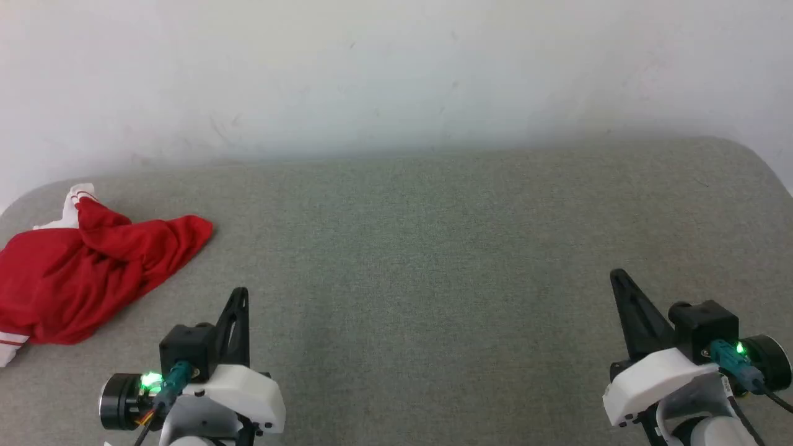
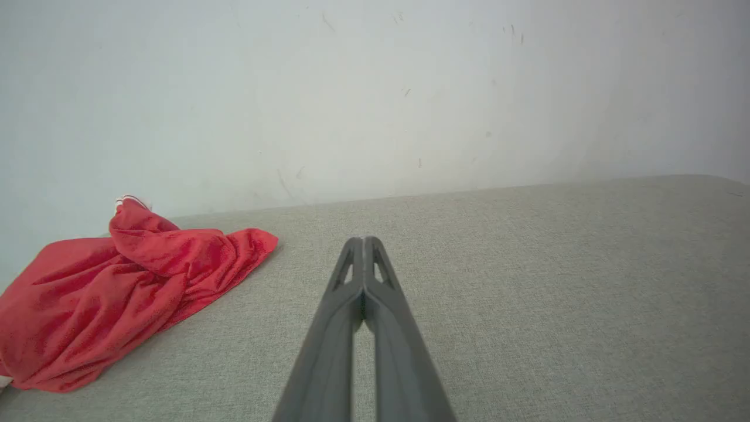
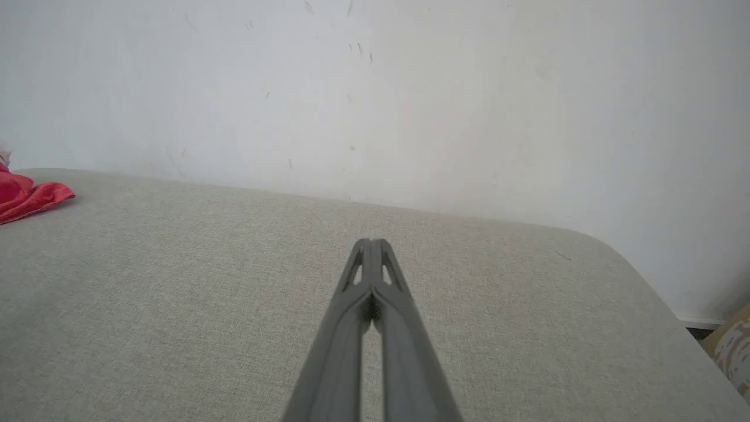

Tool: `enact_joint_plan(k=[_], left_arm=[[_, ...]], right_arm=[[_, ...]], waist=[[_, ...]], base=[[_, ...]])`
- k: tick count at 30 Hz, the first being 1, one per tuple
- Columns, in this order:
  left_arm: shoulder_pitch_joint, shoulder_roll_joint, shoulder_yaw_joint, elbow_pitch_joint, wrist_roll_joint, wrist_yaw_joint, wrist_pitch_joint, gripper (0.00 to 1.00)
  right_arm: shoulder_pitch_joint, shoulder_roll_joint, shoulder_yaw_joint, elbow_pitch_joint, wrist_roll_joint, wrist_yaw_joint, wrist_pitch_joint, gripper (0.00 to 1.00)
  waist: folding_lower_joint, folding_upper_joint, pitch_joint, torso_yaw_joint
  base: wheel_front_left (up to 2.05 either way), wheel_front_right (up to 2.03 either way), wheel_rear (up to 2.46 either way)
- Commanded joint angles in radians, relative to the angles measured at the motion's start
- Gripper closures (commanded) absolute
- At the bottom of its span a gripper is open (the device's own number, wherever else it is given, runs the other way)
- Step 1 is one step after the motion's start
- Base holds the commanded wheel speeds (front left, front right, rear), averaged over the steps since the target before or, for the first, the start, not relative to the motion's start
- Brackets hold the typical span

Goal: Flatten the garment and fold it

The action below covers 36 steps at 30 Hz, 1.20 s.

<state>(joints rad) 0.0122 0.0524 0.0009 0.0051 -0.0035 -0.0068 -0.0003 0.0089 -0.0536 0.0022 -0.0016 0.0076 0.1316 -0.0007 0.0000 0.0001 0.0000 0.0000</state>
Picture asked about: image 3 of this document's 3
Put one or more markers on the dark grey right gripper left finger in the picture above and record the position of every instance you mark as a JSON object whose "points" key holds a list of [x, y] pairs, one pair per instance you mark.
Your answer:
{"points": [[337, 363]]}

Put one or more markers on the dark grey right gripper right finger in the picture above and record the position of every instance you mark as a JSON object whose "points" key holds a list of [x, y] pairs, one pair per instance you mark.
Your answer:
{"points": [[410, 363]]}

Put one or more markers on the red Bulls 23 jersey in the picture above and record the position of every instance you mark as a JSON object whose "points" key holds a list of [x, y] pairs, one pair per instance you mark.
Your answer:
{"points": [[26, 196]]}

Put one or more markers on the grey fabric sofa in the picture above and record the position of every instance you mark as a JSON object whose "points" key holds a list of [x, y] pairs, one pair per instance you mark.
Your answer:
{"points": [[176, 293]]}

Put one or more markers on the white baseboard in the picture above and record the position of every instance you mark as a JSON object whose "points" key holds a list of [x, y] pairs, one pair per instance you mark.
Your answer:
{"points": [[700, 321]]}

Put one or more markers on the beige patterned fabric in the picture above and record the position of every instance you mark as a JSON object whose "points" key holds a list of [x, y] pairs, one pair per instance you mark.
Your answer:
{"points": [[732, 351]]}

